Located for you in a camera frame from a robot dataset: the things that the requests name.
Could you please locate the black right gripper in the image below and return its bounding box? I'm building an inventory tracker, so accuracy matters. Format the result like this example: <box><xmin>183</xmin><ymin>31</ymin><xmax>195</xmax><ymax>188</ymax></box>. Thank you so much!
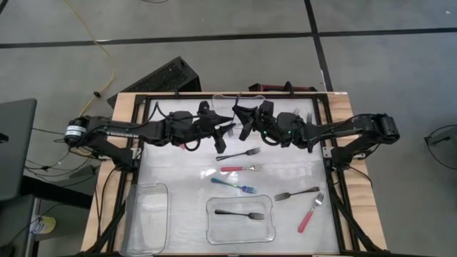
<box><xmin>232</xmin><ymin>101</ymin><xmax>279</xmax><ymax>146</ymax></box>

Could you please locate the red and black toolbox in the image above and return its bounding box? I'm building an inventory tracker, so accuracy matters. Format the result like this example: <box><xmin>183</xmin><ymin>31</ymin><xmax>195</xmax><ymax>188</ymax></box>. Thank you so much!
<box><xmin>248</xmin><ymin>81</ymin><xmax>318</xmax><ymax>93</ymax></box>

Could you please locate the yellow and white tape roll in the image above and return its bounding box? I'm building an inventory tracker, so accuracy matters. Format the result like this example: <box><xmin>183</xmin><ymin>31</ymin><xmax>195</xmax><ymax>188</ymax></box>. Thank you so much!
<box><xmin>31</xmin><ymin>215</ymin><xmax>57</xmax><ymax>235</ymax></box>

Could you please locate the black aluminium table frame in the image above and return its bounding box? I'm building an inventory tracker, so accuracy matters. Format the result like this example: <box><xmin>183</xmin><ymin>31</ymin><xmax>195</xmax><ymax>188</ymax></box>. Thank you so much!
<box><xmin>85</xmin><ymin>91</ymin><xmax>388</xmax><ymax>257</ymax></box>

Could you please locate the black floor cable bundle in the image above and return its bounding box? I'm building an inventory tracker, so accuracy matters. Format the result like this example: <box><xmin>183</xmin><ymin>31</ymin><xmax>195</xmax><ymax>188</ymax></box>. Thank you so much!
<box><xmin>24</xmin><ymin>126</ymin><xmax>101</xmax><ymax>179</ymax></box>

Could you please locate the black side desk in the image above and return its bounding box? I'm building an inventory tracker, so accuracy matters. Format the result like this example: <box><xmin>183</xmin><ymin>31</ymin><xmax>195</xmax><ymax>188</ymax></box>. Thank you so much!
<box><xmin>0</xmin><ymin>174</ymin><xmax>94</xmax><ymax>257</ymax></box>

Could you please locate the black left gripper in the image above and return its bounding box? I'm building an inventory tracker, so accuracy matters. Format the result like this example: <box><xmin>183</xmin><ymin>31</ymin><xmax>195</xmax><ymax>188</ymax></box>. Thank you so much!
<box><xmin>194</xmin><ymin>101</ymin><xmax>237</xmax><ymax>154</ymax></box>

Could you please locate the clear plastic tray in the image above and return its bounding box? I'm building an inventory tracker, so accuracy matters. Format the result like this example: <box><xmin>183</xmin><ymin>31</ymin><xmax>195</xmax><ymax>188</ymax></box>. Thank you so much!
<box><xmin>119</xmin><ymin>183</ymin><xmax>171</xmax><ymax>256</ymax></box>
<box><xmin>205</xmin><ymin>194</ymin><xmax>276</xmax><ymax>246</ymax></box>
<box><xmin>210</xmin><ymin>93</ymin><xmax>268</xmax><ymax>135</ymax></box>

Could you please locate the yellow floor cable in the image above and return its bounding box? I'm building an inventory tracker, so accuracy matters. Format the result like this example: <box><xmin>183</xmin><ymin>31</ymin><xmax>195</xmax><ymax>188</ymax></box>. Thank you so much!
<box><xmin>63</xmin><ymin>0</ymin><xmax>116</xmax><ymax>117</ymax></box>

